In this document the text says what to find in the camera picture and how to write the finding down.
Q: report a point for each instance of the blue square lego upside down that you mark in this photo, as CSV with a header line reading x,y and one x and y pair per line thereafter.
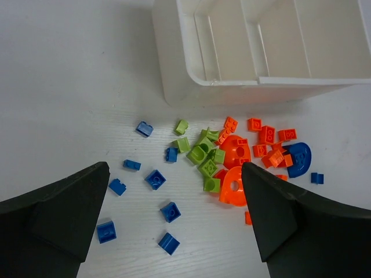
x,y
155,179

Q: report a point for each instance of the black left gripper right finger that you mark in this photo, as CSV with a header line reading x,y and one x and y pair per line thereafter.
x,y
302,234

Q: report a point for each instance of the green studded lego plate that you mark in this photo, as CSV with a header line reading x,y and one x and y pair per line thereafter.
x,y
208,168

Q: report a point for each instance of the blue lego brick bottom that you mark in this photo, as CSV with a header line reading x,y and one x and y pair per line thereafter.
x,y
168,243

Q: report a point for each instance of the orange small lego brick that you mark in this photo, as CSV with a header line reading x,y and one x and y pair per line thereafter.
x,y
259,150

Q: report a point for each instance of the orange dome lego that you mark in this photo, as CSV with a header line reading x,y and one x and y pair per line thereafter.
x,y
237,151
232,188

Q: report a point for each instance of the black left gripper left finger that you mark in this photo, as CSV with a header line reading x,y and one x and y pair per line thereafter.
x,y
47,232

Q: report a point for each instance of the green lego brick left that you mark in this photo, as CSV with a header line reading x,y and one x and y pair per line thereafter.
x,y
182,144

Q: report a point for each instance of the white divided plastic container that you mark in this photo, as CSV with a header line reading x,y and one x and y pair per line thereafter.
x,y
245,52

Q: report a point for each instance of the green curved lego piece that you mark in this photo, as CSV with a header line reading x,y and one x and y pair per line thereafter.
x,y
197,155

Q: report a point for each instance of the green round-hole lego brick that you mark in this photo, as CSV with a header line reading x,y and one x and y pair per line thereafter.
x,y
211,185

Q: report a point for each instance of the orange sloped lego brick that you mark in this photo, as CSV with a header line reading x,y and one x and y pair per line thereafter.
x,y
272,159

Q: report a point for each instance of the orange lego brick right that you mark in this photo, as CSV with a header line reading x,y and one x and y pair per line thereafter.
x,y
287,135

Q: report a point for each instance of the orange square lego brick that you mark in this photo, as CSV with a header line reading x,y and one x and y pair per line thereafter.
x,y
254,124

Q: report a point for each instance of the blue flat lego brick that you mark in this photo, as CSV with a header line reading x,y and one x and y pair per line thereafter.
x,y
129,164

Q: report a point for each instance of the blue sloped lego brick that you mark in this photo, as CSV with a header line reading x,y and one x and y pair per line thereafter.
x,y
106,232

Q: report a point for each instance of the green square lego brick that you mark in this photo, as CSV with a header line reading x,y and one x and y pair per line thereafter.
x,y
218,156

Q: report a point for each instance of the orange two-by-two lego plate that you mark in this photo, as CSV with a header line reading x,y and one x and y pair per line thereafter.
x,y
230,124

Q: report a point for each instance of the small blue lego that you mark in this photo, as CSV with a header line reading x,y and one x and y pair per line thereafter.
x,y
317,178

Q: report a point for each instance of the orange lego bottom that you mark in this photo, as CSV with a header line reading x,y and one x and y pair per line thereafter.
x,y
248,220

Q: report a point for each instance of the orange two-stud lego brick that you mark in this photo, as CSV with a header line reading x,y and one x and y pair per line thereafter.
x,y
267,135

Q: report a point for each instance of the green lego brick top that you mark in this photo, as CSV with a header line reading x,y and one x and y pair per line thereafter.
x,y
181,127

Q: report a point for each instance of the blue square lego brick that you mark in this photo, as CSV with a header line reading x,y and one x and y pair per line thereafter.
x,y
170,212

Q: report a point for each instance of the blue lego brick far left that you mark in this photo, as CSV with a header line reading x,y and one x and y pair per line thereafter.
x,y
144,129

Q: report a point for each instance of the blue half-round lego piece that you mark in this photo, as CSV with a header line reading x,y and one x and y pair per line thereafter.
x,y
301,156

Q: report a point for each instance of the blue lego brick near green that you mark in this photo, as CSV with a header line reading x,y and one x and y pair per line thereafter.
x,y
171,154

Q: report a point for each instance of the small blue lego brick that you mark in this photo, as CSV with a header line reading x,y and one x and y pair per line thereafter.
x,y
117,187

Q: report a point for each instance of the green arch lego piece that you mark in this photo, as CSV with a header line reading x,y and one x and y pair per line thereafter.
x,y
210,134

